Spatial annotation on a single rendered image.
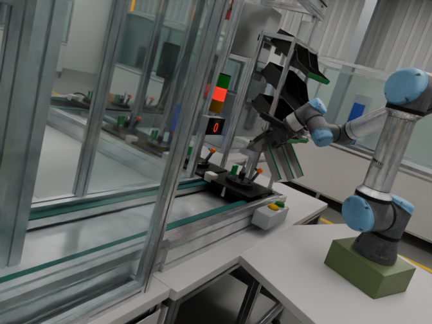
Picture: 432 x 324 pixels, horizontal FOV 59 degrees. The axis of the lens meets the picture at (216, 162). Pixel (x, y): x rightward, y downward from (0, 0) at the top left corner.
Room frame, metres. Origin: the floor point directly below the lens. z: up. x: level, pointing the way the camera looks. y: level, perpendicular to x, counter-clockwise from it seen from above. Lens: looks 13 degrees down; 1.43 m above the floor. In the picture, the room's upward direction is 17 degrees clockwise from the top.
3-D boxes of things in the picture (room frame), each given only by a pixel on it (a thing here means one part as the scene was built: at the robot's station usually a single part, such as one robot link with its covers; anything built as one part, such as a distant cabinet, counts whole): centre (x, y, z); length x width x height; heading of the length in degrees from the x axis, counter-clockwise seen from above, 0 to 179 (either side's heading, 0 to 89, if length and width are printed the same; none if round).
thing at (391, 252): (1.31, -0.65, 1.01); 0.15 x 0.15 x 0.10
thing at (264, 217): (1.48, -0.28, 0.93); 0.21 x 0.07 x 0.06; 152
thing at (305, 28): (3.45, -0.44, 1.43); 0.30 x 0.09 x 1.13; 152
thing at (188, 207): (1.41, 0.03, 0.91); 0.84 x 0.28 x 0.10; 152
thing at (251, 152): (1.67, -0.12, 1.14); 0.08 x 0.04 x 0.07; 62
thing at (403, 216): (1.30, -0.64, 1.13); 0.13 x 0.12 x 0.14; 123
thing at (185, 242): (1.35, -0.13, 0.91); 0.89 x 0.06 x 0.11; 152
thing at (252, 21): (3.03, -0.02, 1.50); 0.38 x 0.21 x 0.88; 62
